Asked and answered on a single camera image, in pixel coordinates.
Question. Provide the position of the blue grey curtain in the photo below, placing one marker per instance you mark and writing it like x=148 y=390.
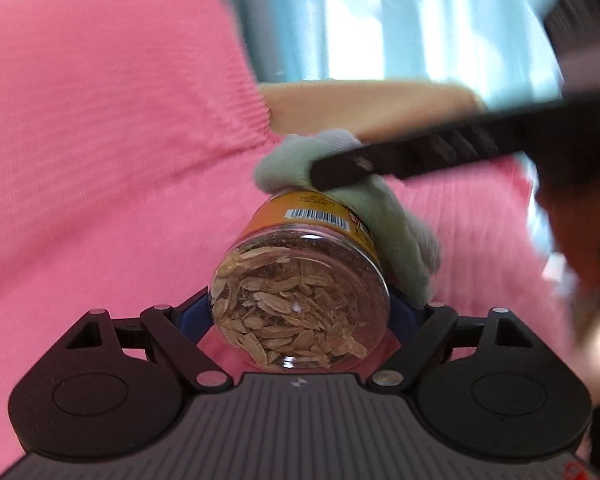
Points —
x=498 y=48

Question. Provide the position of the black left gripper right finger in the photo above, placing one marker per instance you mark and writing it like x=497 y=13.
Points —
x=484 y=385

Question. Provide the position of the pink corduroy back cushion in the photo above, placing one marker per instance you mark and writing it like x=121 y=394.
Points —
x=102 y=100

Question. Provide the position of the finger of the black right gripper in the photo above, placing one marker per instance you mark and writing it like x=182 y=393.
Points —
x=475 y=139

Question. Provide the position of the person's right hand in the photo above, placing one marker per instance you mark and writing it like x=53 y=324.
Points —
x=574 y=214

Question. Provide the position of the grey green microfibre cloth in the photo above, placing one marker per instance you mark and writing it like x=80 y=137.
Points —
x=408 y=250

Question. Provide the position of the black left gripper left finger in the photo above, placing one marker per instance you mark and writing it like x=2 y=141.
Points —
x=112 y=386

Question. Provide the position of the clear jar with orange label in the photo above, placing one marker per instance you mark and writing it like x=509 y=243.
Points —
x=302 y=288

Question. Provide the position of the pink corduroy seat cover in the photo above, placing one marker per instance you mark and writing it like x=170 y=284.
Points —
x=161 y=246

